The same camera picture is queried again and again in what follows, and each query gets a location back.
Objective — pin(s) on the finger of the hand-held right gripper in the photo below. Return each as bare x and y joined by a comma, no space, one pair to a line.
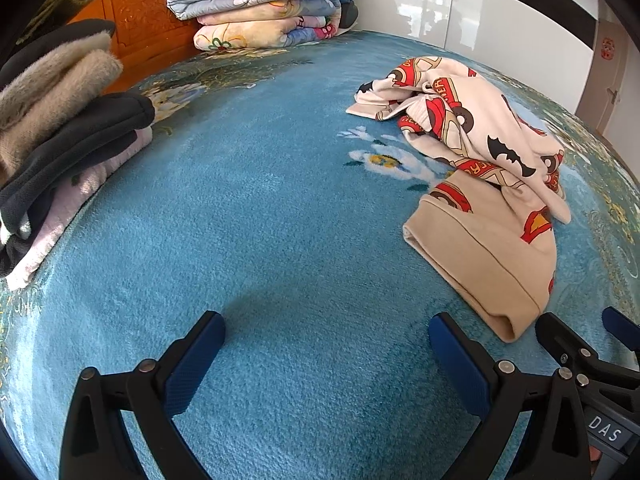
620,321
557,335

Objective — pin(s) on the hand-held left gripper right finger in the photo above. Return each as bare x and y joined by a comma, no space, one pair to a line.
460,367

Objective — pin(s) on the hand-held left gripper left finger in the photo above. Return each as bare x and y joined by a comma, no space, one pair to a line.
192,365

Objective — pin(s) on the tan cartoon printed pants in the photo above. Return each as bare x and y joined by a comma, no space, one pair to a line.
480,245

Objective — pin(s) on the cream cartoon printed top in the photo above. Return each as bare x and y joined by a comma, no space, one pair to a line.
480,125

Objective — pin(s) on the pile of folded fleece clothes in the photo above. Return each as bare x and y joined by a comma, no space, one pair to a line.
85,145

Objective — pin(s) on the blue floral plush blanket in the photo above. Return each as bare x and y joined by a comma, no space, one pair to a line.
280,240

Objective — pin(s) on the pale pink folded garment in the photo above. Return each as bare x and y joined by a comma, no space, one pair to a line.
65,200

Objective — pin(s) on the beige room door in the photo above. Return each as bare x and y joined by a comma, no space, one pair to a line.
607,77

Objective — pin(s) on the red door decoration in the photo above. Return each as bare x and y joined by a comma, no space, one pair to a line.
607,47

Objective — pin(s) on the beige fluffy folded garment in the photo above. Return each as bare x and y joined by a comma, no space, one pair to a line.
55,80

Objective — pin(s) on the white glossy wardrobe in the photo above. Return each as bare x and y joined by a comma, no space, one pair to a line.
500,10

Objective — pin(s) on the pink and cream floral quilt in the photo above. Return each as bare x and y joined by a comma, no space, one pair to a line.
250,35

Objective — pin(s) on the orange carved wooden headboard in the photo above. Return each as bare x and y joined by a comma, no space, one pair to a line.
140,15

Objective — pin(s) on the black folded garment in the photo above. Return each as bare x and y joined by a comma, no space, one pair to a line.
60,32

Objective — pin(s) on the blue and cream floral quilt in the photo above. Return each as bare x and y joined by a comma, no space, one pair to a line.
280,10

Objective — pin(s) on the dark grey pillow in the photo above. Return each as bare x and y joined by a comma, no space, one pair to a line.
350,12

